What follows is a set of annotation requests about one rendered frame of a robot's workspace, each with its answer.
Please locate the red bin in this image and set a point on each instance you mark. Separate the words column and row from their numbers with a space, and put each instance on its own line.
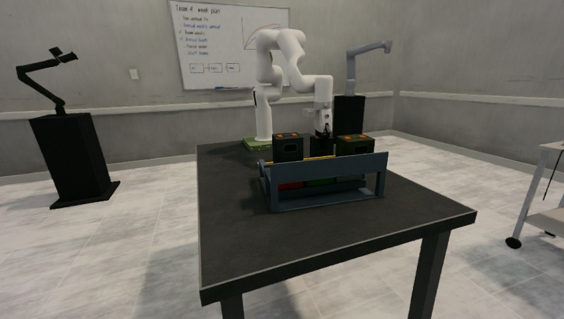
column 290, row 186

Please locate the green open bin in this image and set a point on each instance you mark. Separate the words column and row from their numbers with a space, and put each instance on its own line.
column 318, row 182

